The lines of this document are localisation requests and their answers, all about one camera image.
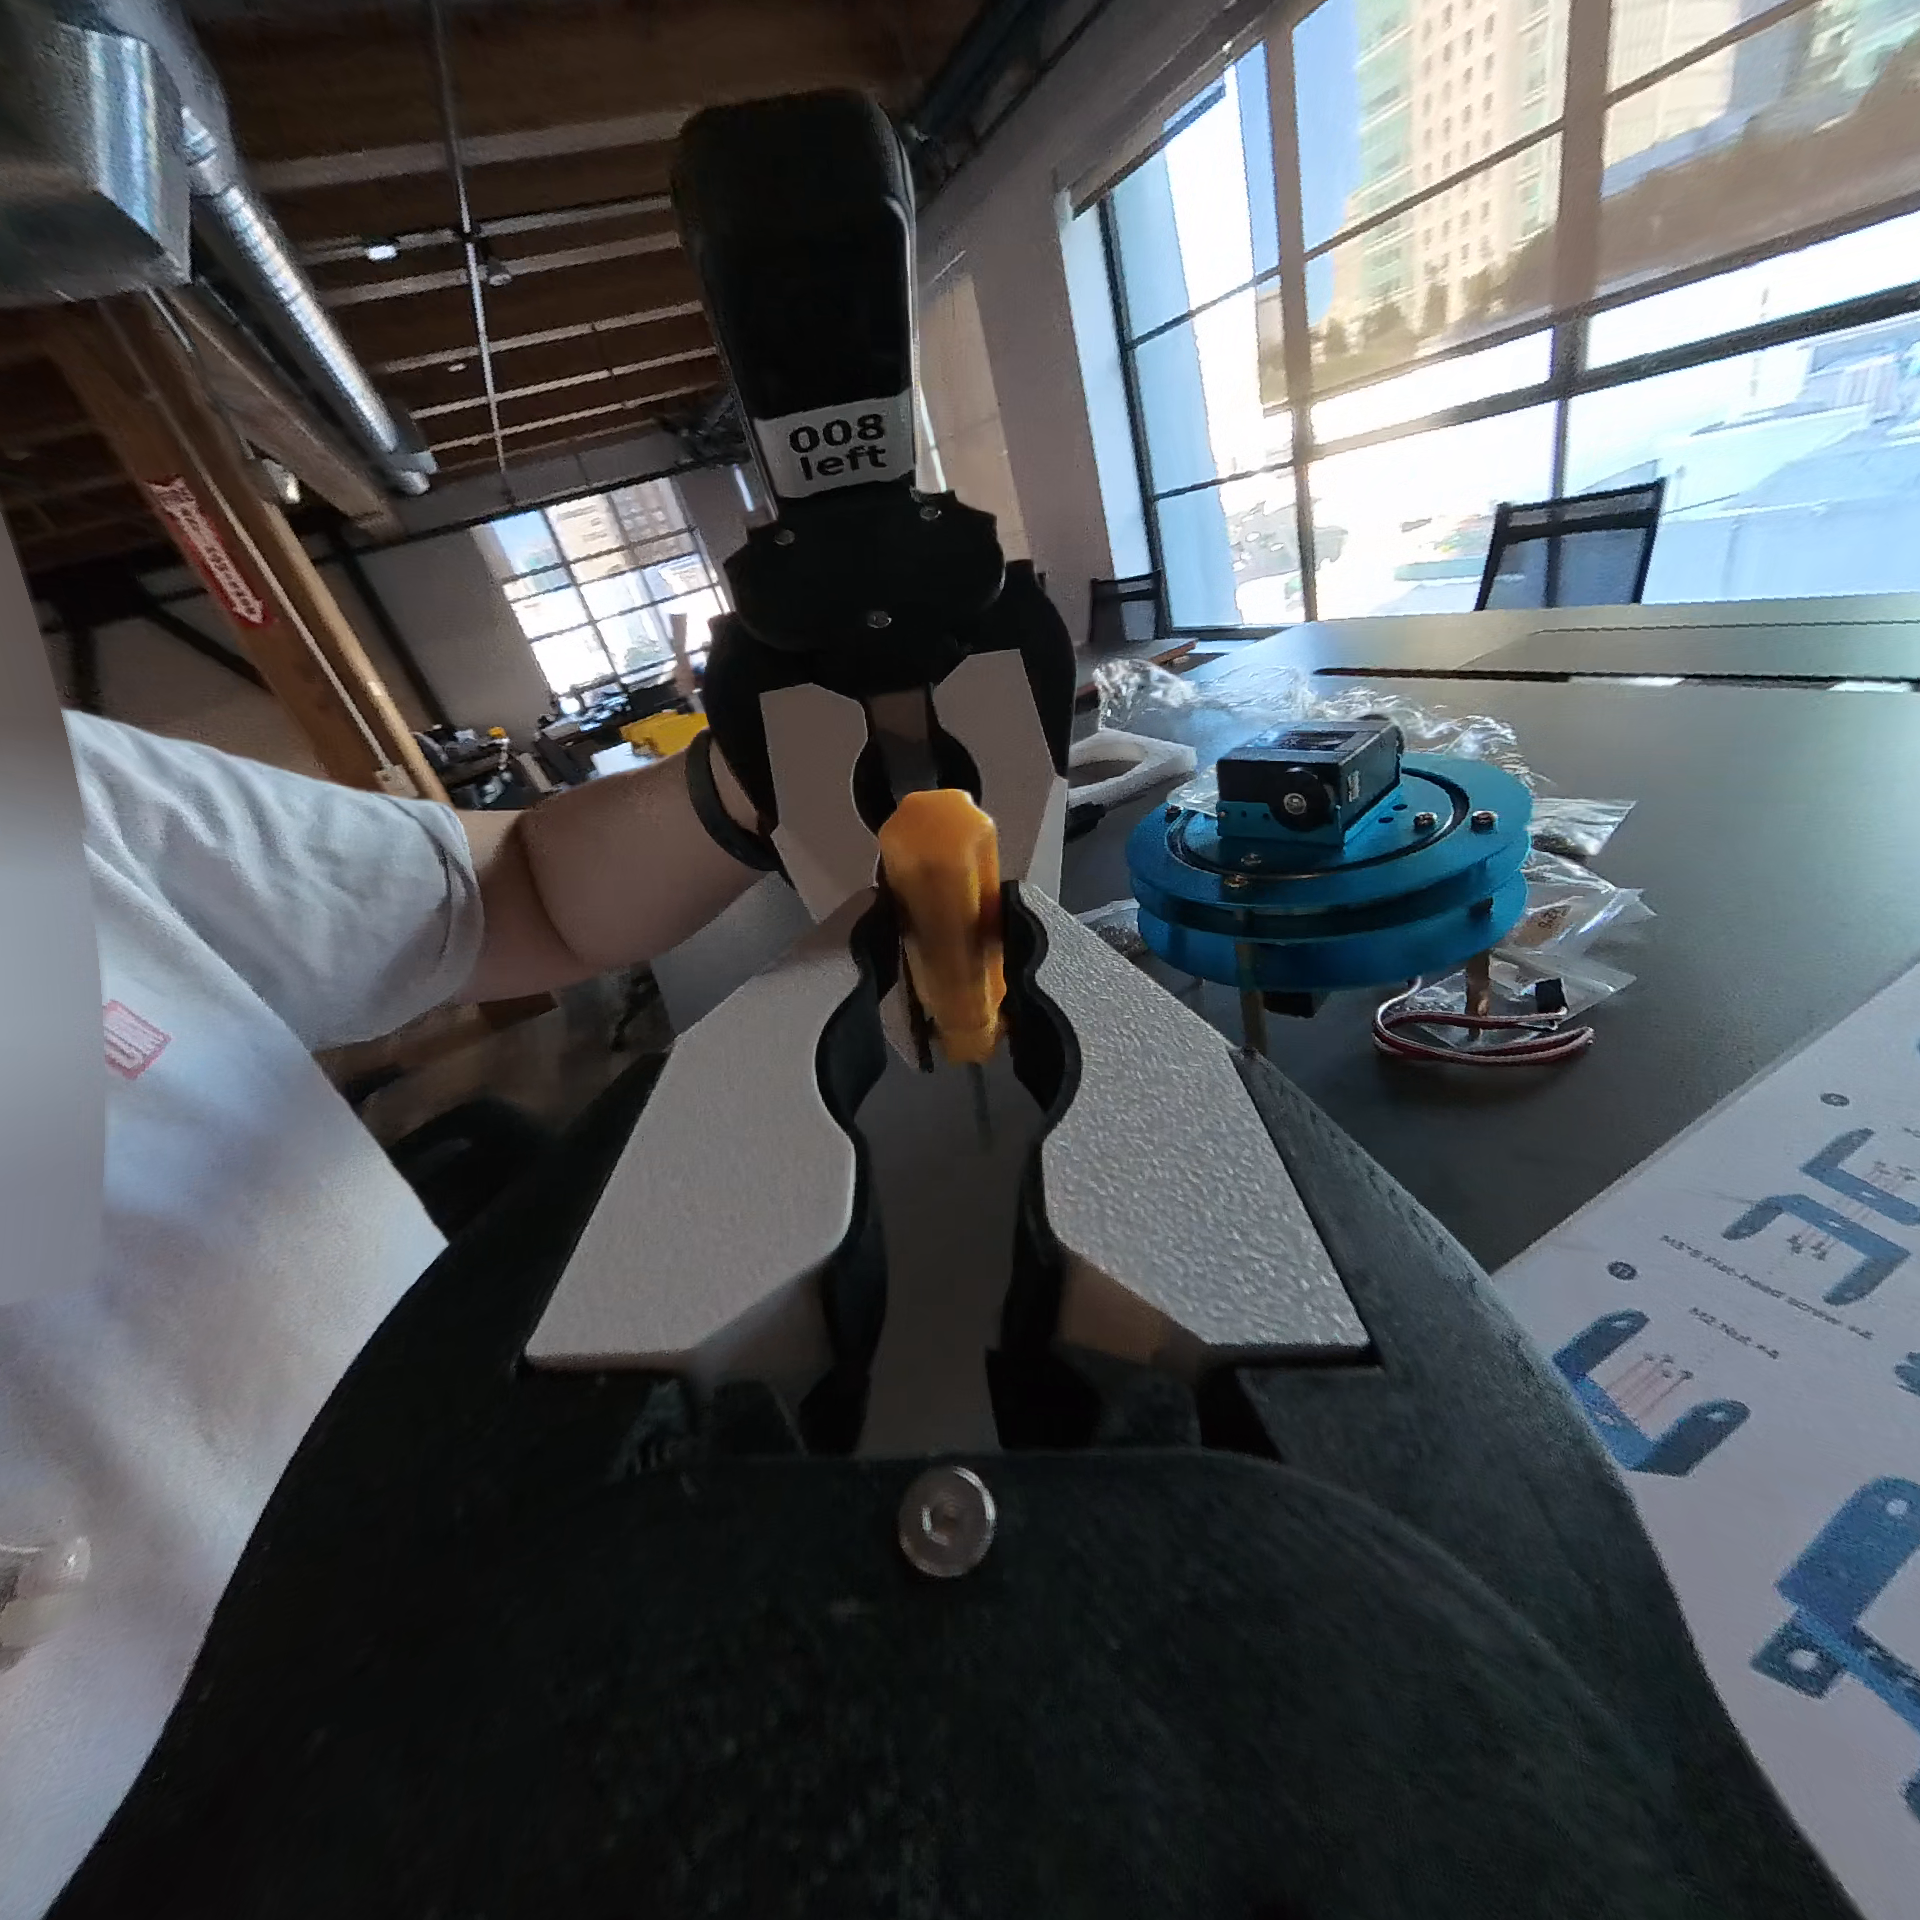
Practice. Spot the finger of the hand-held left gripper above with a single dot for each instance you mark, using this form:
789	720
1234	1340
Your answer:
811	781
1020	751

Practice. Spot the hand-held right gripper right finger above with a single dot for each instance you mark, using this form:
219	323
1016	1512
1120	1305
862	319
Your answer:
1185	1185

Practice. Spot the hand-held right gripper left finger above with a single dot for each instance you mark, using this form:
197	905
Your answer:
705	1185

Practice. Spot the person's left forearm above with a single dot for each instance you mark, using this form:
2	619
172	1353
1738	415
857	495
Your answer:
631	884

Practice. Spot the dark grey desk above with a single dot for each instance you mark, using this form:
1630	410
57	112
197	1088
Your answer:
1724	840

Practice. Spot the white curved object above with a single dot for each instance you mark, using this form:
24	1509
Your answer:
1132	772

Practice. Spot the large crumpled clear plastic bag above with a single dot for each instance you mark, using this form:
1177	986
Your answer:
1163	690

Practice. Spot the yellow bin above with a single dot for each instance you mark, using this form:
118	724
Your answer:
661	734

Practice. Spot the clear bag of metal screws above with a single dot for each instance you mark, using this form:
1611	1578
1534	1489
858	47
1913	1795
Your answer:
1118	922

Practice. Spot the black servo motor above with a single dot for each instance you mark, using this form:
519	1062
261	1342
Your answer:
1305	795

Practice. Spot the blue round turntable base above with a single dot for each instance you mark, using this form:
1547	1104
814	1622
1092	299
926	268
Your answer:
1350	919

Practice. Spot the person in white shirt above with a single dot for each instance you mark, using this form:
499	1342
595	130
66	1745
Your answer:
271	1200

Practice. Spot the white instruction booklet blue prints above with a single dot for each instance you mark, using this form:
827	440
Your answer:
1620	1260

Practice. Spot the clear bag with label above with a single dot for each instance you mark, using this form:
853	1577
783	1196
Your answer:
1575	931

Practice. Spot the small clear plastic bag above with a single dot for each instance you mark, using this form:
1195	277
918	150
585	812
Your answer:
1582	825

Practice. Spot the black mesh office chair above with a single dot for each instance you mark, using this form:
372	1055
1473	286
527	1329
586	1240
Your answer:
1575	549

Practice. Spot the red hanging sign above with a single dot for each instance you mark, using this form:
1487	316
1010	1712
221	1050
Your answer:
211	552

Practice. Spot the silver air duct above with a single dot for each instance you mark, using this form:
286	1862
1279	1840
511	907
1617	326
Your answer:
301	345

